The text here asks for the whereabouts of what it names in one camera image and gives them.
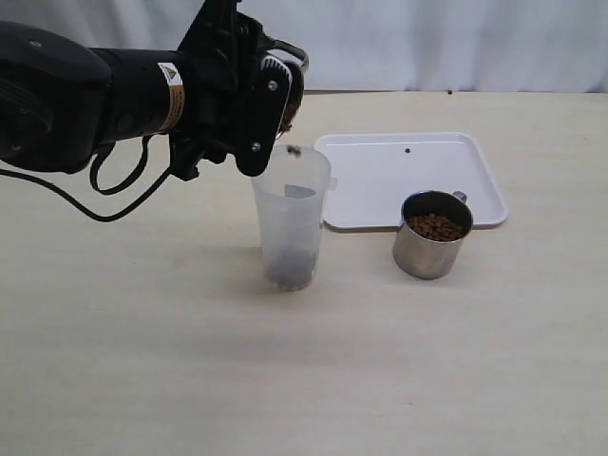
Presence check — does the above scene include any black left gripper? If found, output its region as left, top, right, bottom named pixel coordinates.
left=169, top=1, right=293, bottom=181

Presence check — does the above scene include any white plastic tray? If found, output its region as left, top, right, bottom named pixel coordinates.
left=314, top=131, right=508, bottom=231

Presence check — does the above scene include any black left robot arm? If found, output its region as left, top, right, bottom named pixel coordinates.
left=1, top=1, right=309, bottom=181

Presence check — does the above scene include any white backdrop curtain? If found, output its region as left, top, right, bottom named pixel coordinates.
left=1, top=0, right=607, bottom=93

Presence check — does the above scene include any right steel cup with pellets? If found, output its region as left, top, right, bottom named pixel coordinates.
left=392, top=190, right=473, bottom=280

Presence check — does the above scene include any translucent plastic container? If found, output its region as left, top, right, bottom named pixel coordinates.
left=252, top=144, right=332, bottom=292

